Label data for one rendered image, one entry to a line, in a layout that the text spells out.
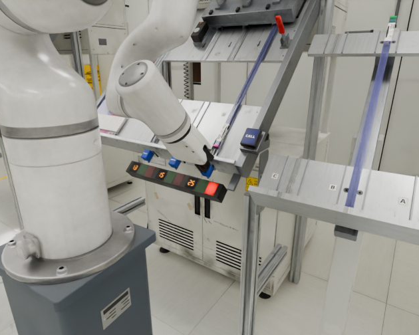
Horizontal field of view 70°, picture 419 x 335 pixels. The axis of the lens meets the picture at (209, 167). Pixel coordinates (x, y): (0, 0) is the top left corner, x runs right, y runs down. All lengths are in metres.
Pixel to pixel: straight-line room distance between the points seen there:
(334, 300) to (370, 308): 0.60
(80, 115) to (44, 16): 0.11
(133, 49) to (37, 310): 0.48
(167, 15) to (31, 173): 0.37
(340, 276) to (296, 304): 0.57
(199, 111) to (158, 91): 0.39
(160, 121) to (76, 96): 0.22
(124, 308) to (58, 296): 0.14
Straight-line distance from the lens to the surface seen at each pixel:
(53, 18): 0.38
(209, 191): 0.78
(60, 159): 0.42
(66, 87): 0.41
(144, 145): 0.94
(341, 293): 0.92
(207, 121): 0.91
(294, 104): 2.76
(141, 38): 0.65
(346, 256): 0.85
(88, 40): 2.20
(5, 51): 0.47
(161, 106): 0.58
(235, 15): 1.16
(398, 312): 1.56
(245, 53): 1.06
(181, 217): 1.42
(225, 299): 1.41
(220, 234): 1.32
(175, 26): 0.63
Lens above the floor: 0.98
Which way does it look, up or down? 20 degrees down
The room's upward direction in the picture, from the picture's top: straight up
